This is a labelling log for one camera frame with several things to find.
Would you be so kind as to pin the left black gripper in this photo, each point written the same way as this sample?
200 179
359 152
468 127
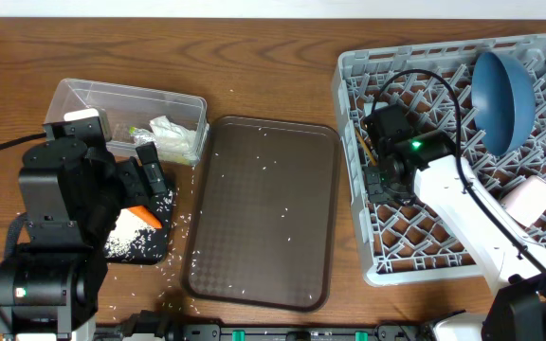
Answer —
141 185

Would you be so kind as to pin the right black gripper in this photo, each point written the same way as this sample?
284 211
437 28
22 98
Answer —
379 193

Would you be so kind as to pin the white napkin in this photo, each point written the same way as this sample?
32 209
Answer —
175 142

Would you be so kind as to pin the wooden chopstick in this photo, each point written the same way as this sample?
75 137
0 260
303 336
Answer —
365 147

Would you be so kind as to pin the orange carrot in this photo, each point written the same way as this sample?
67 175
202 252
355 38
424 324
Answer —
144 214

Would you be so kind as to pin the pink cup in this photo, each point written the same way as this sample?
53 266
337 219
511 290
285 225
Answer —
526 202

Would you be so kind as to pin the large blue plate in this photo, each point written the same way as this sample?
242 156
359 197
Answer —
503 94

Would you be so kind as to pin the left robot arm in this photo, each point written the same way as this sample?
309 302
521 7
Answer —
73 192

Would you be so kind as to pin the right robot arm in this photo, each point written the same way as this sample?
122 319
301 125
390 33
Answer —
430 168

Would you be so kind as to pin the grey plastic dishwasher rack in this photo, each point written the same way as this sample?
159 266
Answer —
432 84

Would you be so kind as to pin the clear plastic bin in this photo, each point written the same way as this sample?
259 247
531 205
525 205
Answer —
130 108

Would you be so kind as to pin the spilled white rice pile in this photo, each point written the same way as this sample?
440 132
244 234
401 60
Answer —
131 232

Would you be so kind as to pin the black plastic tray bin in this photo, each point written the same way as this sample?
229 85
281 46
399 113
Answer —
154 251

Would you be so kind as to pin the dark brown serving tray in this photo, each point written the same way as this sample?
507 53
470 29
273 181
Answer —
263 228

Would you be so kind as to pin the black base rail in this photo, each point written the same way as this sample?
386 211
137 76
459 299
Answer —
149 326

